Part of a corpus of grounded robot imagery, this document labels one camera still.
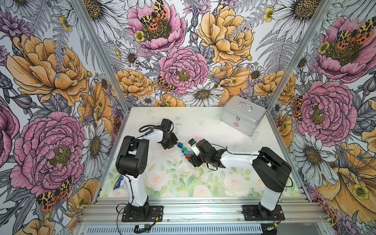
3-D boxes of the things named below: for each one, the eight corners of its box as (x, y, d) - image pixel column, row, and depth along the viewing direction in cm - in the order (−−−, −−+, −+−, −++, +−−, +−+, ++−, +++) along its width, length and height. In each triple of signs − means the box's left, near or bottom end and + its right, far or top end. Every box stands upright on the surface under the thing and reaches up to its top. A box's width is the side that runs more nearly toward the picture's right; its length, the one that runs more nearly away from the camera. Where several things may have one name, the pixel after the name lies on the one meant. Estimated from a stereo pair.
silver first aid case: (219, 121, 116) (222, 105, 103) (231, 110, 124) (235, 93, 112) (247, 139, 105) (255, 123, 93) (258, 124, 114) (267, 108, 101)
